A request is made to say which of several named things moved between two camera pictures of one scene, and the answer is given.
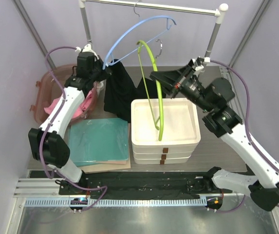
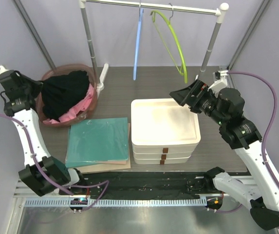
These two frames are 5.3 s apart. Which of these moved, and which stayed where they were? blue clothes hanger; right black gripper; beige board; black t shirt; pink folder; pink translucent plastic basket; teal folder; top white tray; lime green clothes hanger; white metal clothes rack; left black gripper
Moved: lime green clothes hanger; black t shirt; right black gripper; blue clothes hanger; left black gripper
Stayed: white metal clothes rack; pink translucent plastic basket; top white tray; beige board; pink folder; teal folder
